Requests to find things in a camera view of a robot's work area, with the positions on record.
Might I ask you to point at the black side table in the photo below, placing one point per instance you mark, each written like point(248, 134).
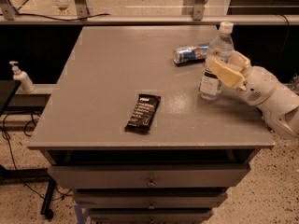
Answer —
point(7, 90)

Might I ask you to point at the top grey drawer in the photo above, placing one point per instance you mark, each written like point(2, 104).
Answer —
point(149, 176)

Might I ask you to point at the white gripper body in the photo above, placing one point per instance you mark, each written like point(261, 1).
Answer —
point(260, 85)

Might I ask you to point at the grey drawer cabinet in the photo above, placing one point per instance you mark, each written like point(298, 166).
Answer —
point(127, 132)

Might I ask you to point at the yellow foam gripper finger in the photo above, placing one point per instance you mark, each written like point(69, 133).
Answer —
point(229, 78)
point(238, 62)

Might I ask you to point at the grey drawer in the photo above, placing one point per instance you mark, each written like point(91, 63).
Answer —
point(149, 200)
point(150, 216)
point(149, 176)

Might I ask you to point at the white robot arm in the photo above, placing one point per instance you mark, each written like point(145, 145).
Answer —
point(282, 112)

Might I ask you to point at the middle grey drawer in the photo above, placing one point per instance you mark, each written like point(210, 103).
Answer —
point(149, 200)

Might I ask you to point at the black snack bar wrapper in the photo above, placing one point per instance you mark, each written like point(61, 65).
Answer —
point(143, 113)

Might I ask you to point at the blue silver drink can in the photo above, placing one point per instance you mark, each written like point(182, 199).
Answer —
point(190, 53)

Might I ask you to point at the clear plastic water bottle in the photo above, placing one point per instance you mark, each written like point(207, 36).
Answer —
point(220, 48)

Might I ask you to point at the grey metal rail frame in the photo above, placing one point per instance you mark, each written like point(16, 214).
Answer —
point(209, 12)

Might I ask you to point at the white pump dispenser bottle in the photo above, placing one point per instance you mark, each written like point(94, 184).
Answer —
point(27, 84)

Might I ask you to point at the bottom grey drawer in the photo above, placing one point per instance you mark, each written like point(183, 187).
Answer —
point(150, 216)

